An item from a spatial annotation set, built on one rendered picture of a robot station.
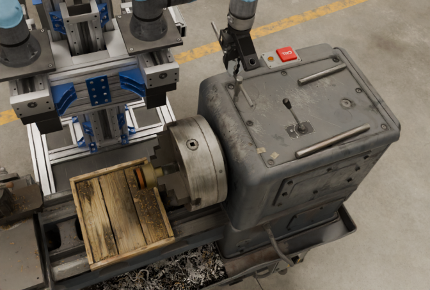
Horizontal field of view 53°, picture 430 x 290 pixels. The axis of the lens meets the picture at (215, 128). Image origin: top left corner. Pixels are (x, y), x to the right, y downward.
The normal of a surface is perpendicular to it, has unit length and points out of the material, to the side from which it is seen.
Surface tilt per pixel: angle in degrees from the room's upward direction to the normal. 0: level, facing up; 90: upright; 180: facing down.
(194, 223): 0
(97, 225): 0
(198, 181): 51
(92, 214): 0
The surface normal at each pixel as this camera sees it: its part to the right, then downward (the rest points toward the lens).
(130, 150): 0.08, -0.56
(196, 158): 0.22, -0.20
